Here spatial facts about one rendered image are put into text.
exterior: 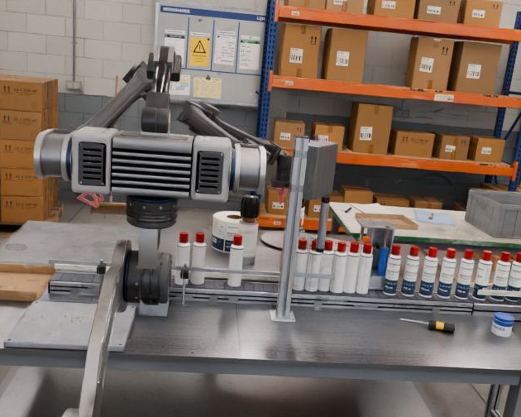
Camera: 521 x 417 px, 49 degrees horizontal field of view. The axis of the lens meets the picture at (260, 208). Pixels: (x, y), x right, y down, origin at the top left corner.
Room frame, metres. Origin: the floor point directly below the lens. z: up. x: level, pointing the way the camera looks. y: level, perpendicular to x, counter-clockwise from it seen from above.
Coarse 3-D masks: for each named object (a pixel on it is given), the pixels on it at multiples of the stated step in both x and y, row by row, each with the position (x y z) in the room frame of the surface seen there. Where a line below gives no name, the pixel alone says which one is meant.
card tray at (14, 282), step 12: (0, 264) 2.10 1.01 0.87; (12, 264) 2.10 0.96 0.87; (24, 264) 2.11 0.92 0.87; (0, 276) 2.05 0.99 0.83; (12, 276) 2.06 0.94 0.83; (24, 276) 2.07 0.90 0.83; (36, 276) 2.08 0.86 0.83; (48, 276) 2.09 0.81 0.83; (0, 288) 1.94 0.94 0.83; (12, 288) 1.95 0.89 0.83; (24, 288) 1.96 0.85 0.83; (36, 288) 1.97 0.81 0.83; (12, 300) 1.85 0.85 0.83; (24, 300) 1.86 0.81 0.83; (36, 300) 1.87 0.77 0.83
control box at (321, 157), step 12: (312, 144) 1.94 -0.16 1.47; (324, 144) 1.97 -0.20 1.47; (336, 144) 2.03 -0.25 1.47; (312, 156) 1.92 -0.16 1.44; (324, 156) 1.95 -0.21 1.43; (336, 156) 2.04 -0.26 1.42; (312, 168) 1.91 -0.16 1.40; (324, 168) 1.96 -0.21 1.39; (312, 180) 1.91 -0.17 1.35; (324, 180) 1.97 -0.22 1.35; (312, 192) 1.91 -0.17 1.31; (324, 192) 1.99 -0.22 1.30
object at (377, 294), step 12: (60, 276) 1.99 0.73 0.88; (72, 276) 2.00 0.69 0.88; (84, 276) 2.02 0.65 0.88; (96, 276) 2.03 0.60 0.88; (192, 288) 2.01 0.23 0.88; (204, 288) 2.01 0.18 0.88; (216, 288) 2.02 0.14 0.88; (228, 288) 2.03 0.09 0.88; (240, 288) 2.04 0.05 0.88; (252, 288) 2.05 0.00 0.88; (264, 288) 2.07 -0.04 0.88; (276, 288) 2.08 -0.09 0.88; (432, 300) 2.10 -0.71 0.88; (444, 300) 2.11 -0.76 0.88; (456, 300) 2.12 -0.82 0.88; (468, 300) 2.13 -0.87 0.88
